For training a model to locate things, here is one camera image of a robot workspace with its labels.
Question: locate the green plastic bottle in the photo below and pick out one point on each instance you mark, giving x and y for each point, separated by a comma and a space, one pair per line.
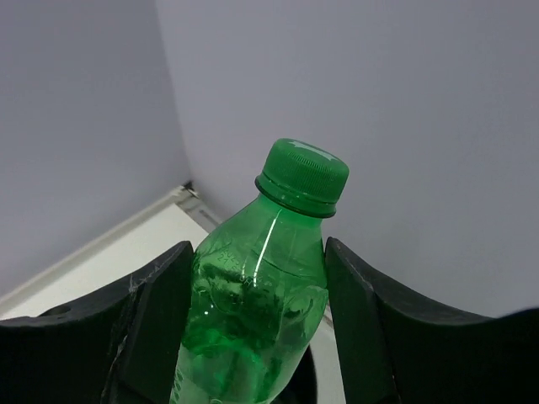
259, 286

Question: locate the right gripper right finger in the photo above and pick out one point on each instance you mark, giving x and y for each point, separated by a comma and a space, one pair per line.
398, 346

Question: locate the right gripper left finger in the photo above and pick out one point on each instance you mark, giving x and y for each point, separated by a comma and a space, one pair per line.
118, 344

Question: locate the metal table rail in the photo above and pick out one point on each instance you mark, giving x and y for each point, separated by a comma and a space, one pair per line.
181, 215

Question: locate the black round bin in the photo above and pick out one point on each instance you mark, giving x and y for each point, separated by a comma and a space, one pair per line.
303, 386

